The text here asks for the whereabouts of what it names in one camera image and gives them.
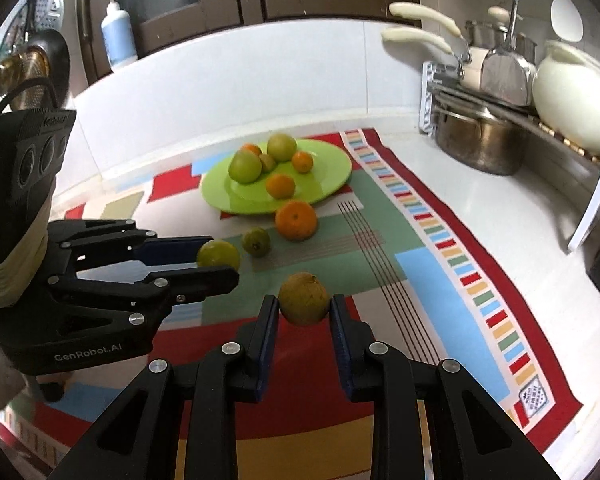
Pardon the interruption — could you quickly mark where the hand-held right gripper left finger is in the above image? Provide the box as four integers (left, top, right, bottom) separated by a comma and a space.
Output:
47, 294, 281, 480

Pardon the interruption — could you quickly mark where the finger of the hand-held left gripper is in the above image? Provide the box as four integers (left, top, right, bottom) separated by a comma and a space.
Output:
75, 266, 241, 313
47, 217, 216, 281

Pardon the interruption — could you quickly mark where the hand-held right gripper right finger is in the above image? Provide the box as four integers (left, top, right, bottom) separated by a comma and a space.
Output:
329, 294, 563, 480

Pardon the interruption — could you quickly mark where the small green citrus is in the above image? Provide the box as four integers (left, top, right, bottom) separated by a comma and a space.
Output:
243, 227, 272, 258
196, 239, 242, 271

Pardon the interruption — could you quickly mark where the green apple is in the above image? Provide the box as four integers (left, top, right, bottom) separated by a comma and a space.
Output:
228, 150, 263, 184

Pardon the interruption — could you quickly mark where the yellow-green apple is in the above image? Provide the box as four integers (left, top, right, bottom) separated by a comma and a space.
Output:
266, 132, 298, 163

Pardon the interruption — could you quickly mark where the green plate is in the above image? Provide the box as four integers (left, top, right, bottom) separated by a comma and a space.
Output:
201, 137, 353, 216

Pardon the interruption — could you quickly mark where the large orange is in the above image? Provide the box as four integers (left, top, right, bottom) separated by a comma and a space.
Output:
274, 199, 318, 242

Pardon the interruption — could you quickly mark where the colourful patterned tablecloth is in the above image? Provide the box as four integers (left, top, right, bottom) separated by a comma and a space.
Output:
0, 129, 583, 480

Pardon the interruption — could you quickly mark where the blue pump soap bottle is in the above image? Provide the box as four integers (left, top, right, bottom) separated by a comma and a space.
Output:
101, 0, 139, 72

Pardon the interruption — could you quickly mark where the black frying pan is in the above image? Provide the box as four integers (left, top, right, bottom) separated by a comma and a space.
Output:
7, 29, 71, 111

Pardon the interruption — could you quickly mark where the small copper pot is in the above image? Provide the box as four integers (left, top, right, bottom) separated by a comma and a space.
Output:
0, 49, 48, 98

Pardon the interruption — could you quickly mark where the large steel pot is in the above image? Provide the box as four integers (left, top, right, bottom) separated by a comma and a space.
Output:
435, 110, 531, 177

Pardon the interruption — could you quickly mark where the perforated steel steamer plate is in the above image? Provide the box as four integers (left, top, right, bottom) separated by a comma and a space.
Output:
10, 0, 63, 43

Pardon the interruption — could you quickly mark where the white and steel dish rack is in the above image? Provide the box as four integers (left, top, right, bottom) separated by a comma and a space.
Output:
420, 60, 600, 253

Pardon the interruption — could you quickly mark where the steel spatula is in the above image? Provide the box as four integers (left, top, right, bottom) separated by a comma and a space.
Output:
480, 0, 538, 107

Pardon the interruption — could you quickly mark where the white ceramic pot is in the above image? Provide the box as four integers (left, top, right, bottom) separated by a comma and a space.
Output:
532, 40, 600, 156

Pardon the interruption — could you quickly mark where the steel pot with lid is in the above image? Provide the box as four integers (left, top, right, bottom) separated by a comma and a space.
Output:
465, 6, 538, 61

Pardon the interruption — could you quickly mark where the white rice spoon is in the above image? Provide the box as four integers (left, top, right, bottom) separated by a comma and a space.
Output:
550, 0, 585, 43

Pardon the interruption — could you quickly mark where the dark brown window frame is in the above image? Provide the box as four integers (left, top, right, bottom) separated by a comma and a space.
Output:
75, 0, 416, 81

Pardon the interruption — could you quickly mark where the cream handled saucepan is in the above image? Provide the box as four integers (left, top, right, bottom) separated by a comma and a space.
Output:
389, 2, 468, 41
381, 27, 488, 88

